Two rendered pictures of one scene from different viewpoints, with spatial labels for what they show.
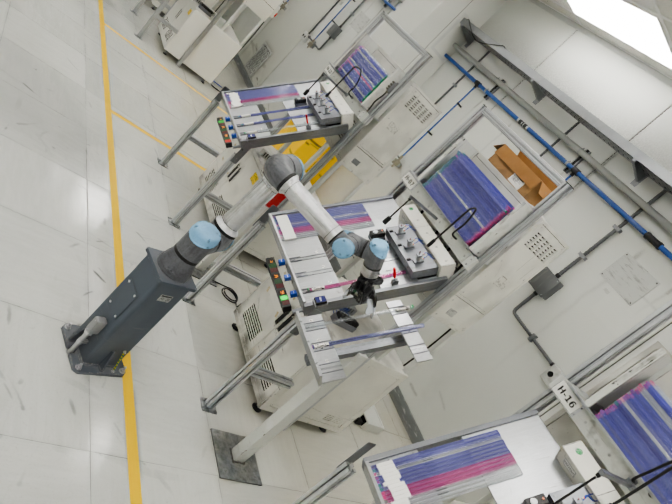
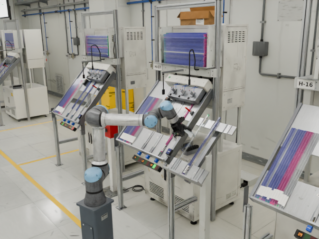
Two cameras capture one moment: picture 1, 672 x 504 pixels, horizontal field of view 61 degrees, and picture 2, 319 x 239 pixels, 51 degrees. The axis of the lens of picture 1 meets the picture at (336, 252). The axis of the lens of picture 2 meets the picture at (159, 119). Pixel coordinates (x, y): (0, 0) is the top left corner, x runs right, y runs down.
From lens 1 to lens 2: 0.18 m
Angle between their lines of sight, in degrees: 3
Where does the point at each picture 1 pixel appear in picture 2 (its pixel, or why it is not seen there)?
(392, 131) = (134, 55)
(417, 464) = (273, 176)
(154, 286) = (94, 216)
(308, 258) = (148, 140)
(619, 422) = not seen: outside the picture
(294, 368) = (190, 190)
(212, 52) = (37, 100)
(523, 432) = (304, 117)
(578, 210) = (241, 5)
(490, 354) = (269, 100)
